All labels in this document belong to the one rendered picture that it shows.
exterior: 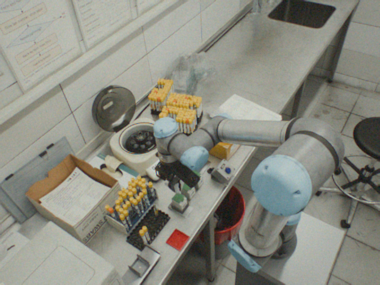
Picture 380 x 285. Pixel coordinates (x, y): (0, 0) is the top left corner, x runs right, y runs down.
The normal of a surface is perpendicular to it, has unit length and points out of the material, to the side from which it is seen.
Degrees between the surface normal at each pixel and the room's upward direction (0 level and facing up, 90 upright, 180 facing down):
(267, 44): 0
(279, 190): 83
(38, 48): 95
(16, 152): 90
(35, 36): 95
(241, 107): 1
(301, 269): 1
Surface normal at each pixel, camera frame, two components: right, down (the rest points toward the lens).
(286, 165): -0.13, -0.66
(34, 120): 0.83, 0.36
